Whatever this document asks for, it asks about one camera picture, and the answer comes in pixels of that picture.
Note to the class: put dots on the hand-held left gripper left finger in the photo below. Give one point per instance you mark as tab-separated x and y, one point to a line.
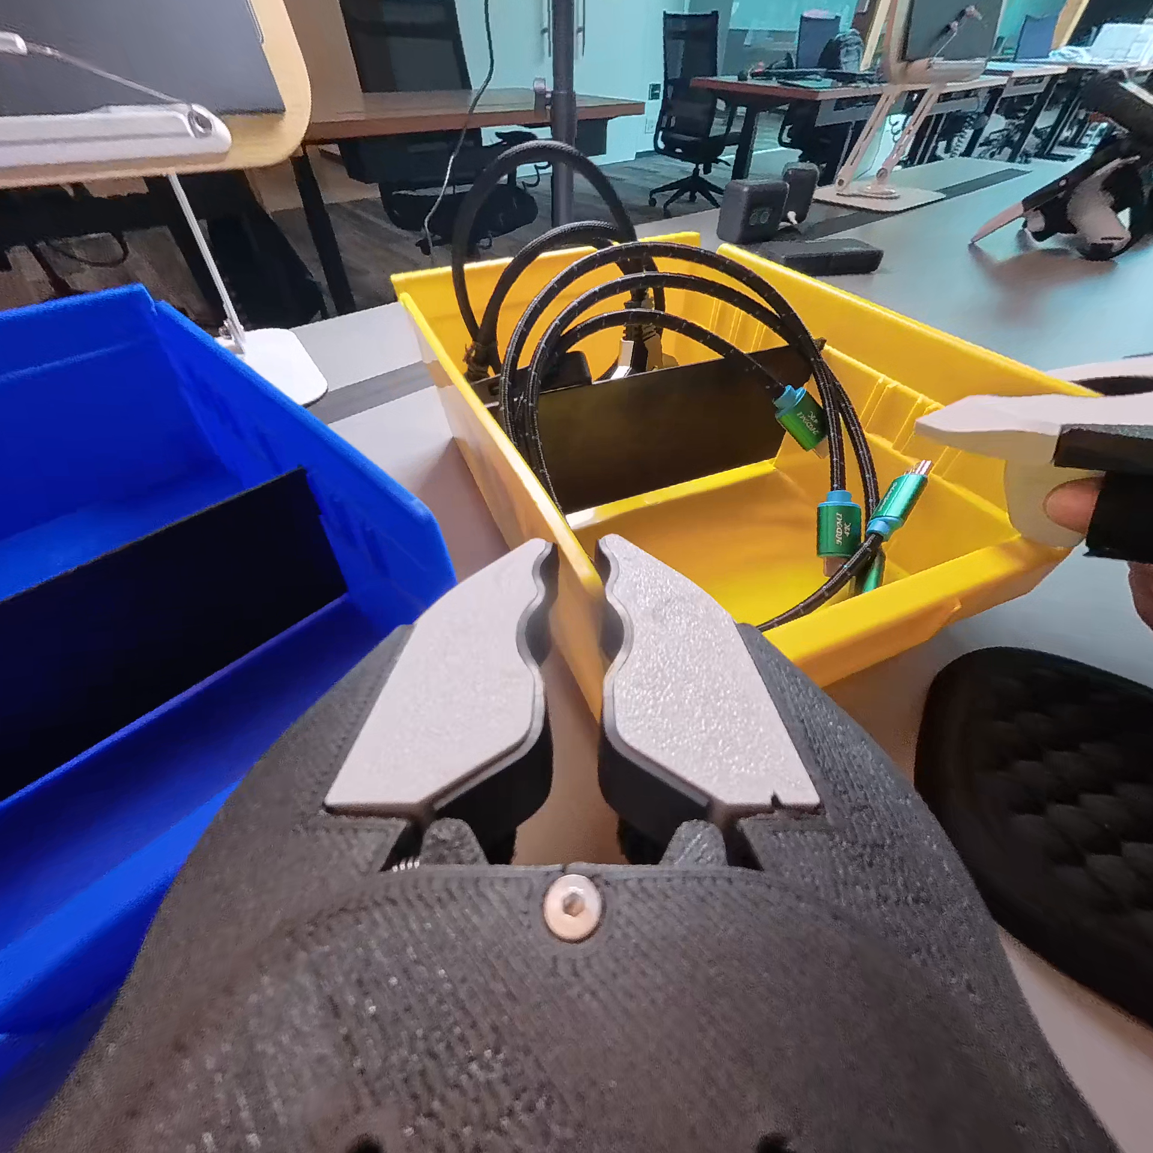
433	712

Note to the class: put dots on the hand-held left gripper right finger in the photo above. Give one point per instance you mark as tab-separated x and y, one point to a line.
703	712

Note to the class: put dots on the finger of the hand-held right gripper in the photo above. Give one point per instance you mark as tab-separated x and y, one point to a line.
1000	429
1118	369

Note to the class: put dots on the yellow plastic bin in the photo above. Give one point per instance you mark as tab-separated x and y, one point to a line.
739	542

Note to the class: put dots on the blue plastic bin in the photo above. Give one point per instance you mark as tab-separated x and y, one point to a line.
180	433

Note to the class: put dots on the person's right hand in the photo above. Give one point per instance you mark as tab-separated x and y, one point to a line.
1073	505

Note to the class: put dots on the idle black-white gripper device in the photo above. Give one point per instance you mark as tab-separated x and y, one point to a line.
1090	198

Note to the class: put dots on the black flat pad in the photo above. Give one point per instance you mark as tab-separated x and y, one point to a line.
830	258

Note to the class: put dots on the black bin divider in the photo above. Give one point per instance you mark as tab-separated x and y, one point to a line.
658	433
163	595

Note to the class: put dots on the white tablet stand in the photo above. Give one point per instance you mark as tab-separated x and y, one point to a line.
117	135
879	145

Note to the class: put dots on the wood-framed black tablet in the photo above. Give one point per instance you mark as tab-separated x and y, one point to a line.
180	54
955	32

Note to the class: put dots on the wooden desk with black legs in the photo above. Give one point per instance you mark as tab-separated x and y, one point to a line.
451	113
810	86

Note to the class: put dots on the black mesh office chair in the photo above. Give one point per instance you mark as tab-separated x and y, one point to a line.
415	90
690	90

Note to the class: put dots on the black tripod pole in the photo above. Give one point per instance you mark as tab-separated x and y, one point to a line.
563	90

